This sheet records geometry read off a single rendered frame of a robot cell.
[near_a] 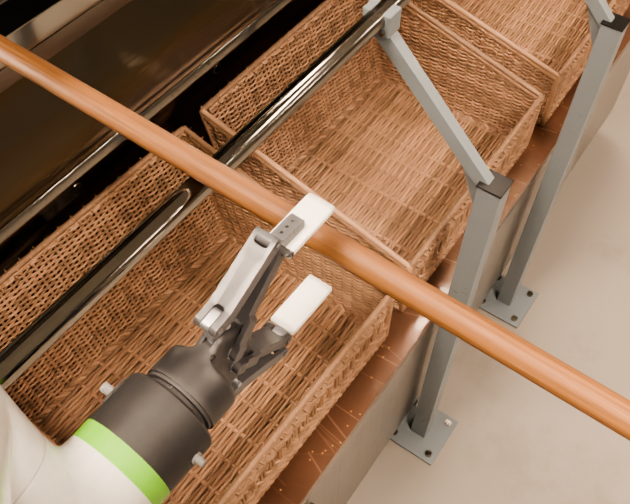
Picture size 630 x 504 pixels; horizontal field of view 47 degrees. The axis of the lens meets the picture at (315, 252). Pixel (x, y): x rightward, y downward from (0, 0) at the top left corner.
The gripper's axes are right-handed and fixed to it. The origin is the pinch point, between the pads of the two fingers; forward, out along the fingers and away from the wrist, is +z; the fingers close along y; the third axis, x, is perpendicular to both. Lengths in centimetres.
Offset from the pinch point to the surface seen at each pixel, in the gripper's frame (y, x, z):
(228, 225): 56, -42, 28
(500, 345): -1.1, 20.0, 0.9
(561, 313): 119, 18, 94
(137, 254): 2.5, -15.7, -9.8
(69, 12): 4, -54, 15
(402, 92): 60, -37, 86
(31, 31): 3, -53, 8
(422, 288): -1.5, 11.3, 1.7
